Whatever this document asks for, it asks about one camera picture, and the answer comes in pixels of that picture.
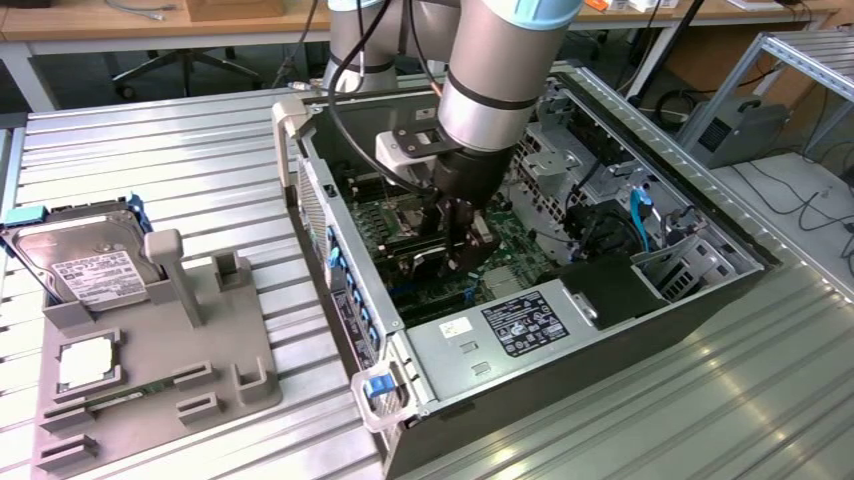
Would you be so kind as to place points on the silver CPU chip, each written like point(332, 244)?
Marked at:
point(86, 367)

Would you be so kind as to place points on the grey equipment box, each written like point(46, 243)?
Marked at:
point(740, 130)

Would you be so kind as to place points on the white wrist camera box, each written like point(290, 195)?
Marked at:
point(400, 150)

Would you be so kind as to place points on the silver disk bay cage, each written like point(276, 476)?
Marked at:
point(553, 170)

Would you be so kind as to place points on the green motherboard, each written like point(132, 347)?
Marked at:
point(520, 235)

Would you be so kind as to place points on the orange small box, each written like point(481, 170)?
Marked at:
point(600, 5)

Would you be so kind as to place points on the black installed RAM stick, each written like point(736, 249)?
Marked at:
point(400, 247)

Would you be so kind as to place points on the black office chair base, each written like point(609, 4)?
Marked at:
point(186, 62)
point(589, 37)

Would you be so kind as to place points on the blue case latch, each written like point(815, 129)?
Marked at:
point(378, 386)

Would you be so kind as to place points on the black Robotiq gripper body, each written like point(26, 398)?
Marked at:
point(473, 175)

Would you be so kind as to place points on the long wooden desk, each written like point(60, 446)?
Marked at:
point(66, 25)

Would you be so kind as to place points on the grey power supply unit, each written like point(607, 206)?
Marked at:
point(480, 350)

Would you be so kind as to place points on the CPU socket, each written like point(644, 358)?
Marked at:
point(408, 220)

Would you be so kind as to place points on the aluminium profile frame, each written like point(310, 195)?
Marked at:
point(800, 55)

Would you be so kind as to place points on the black stand pole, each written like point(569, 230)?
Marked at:
point(667, 50)

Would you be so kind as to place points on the silver hard disk drive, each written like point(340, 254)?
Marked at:
point(86, 265)

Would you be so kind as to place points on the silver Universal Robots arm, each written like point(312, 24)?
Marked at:
point(493, 75)

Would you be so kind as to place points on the open black PC case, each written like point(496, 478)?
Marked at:
point(667, 360)

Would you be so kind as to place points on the blue disk caddy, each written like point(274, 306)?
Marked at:
point(20, 220)

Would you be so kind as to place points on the grey plastic parts rack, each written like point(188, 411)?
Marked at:
point(166, 350)

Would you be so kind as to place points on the small silver chipset heatsink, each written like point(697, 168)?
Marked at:
point(503, 281)

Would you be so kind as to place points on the green RAM stick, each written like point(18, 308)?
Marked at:
point(133, 392)

